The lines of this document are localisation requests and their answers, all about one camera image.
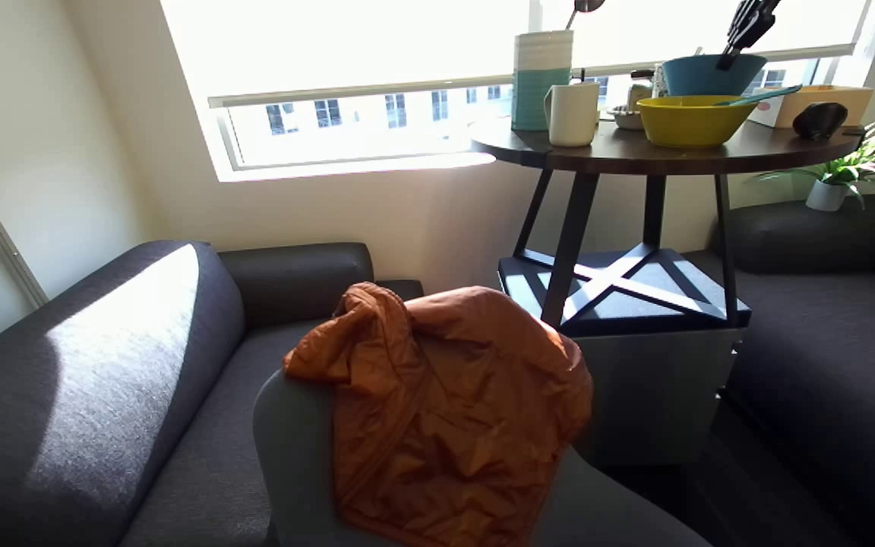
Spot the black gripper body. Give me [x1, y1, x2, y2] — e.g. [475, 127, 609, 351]
[726, 0, 785, 32]

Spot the blue bowl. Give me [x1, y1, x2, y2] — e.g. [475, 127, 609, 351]
[659, 51, 769, 100]

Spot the yellow bowl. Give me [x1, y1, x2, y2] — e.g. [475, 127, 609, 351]
[634, 93, 760, 151]

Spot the teal plastic scoop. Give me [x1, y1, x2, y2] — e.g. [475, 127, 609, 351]
[730, 81, 806, 111]

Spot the small glass jar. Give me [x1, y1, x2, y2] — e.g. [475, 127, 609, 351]
[627, 69, 659, 111]

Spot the small black round object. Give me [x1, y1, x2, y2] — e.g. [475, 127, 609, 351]
[789, 100, 851, 147]

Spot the beige card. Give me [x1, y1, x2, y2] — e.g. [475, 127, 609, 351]
[771, 84, 875, 135]

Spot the round dark wooden table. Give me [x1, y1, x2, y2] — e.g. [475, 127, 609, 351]
[471, 119, 867, 328]

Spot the utensil in canister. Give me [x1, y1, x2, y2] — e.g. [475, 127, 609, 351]
[562, 0, 609, 37]

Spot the green potted plant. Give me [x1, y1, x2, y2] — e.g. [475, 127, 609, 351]
[760, 119, 875, 206]

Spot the white mug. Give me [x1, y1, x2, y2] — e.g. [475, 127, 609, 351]
[541, 80, 602, 150]

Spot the white plant pot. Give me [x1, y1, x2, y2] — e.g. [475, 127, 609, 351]
[802, 180, 851, 217]

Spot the white and teal canister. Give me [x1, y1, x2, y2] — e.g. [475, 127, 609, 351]
[508, 29, 576, 138]

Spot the dark grey fabric sofa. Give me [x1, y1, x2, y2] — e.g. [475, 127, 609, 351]
[0, 239, 427, 547]
[709, 180, 875, 547]

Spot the orange jacket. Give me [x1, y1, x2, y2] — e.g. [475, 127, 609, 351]
[284, 281, 599, 547]

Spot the white window frame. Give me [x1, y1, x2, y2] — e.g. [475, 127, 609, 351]
[159, 0, 875, 185]

